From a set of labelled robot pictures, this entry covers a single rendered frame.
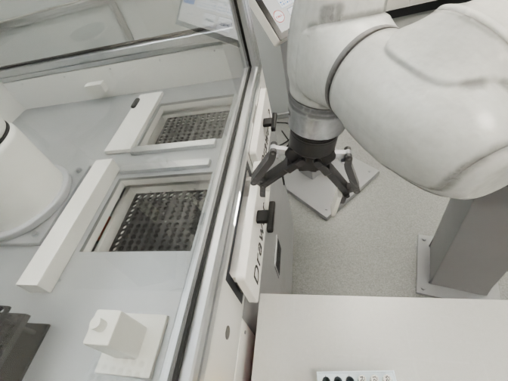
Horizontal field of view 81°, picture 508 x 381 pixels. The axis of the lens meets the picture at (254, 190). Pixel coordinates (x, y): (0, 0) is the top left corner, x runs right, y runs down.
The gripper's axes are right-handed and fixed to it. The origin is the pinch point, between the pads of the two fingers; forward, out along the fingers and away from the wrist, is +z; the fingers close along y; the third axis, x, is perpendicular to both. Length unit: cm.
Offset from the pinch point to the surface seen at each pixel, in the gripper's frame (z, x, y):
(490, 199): 17, -22, -55
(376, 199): 81, -72, -51
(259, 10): -12, -71, 16
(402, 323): 9.7, 18.2, -20.3
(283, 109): 86, -158, 5
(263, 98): -0.8, -36.6, 11.0
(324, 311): 12.7, 16.6, -6.5
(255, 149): -0.8, -15.1, 10.8
